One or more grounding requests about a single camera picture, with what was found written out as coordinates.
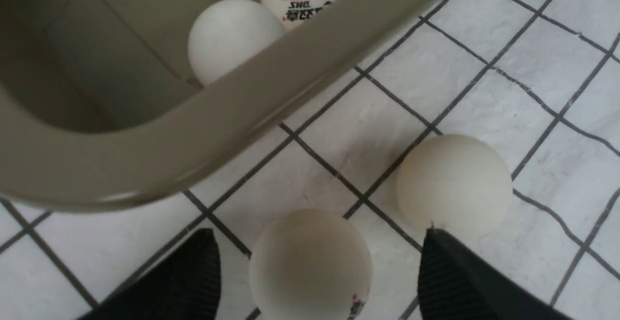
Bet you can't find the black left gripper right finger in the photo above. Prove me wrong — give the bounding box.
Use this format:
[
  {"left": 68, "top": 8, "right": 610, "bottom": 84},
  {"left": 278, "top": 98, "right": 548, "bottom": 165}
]
[{"left": 417, "top": 228, "right": 567, "bottom": 320}]

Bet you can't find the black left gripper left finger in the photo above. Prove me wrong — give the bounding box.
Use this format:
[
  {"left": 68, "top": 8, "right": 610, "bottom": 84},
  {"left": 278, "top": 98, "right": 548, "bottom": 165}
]
[{"left": 82, "top": 228, "right": 222, "bottom": 320}]

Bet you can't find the olive plastic storage bin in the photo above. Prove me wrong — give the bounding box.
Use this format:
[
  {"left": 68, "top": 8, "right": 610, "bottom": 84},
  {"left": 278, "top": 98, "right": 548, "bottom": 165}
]
[{"left": 0, "top": 0, "right": 439, "bottom": 212}]

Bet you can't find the white logo ping-pong ball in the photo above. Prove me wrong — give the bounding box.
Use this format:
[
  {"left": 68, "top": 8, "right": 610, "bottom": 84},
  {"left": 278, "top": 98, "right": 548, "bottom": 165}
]
[{"left": 248, "top": 209, "right": 373, "bottom": 320}]

